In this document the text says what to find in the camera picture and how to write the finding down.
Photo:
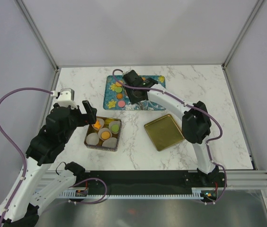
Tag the green cookie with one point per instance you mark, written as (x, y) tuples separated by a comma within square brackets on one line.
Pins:
[(115, 128), (118, 89)]

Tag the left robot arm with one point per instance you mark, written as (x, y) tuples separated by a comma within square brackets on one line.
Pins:
[(26, 205)]

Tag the orange fish cookie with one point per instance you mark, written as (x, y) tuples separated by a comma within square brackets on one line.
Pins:
[(97, 125)]

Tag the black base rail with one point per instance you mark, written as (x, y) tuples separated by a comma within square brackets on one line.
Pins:
[(150, 182)]

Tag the gold tin lid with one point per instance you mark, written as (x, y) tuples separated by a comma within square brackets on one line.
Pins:
[(164, 132)]

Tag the teal floral tray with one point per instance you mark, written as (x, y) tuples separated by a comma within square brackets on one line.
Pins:
[(110, 101)]

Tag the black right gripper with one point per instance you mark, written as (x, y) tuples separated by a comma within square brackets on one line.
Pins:
[(132, 100)]

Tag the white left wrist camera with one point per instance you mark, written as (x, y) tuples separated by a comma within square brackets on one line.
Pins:
[(65, 98)]

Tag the square cookie tin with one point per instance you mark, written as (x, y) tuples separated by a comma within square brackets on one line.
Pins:
[(99, 145)]

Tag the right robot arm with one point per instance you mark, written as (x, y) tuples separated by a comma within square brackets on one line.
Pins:
[(194, 118)]

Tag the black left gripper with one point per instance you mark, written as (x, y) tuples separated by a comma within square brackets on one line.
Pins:
[(89, 117)]

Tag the orange round cookie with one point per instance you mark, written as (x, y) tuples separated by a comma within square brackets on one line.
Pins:
[(119, 84), (105, 135)]

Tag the orange flower cookie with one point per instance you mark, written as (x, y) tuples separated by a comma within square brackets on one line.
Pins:
[(119, 96)]

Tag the pink cookie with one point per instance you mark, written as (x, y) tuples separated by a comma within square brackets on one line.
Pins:
[(121, 103)]

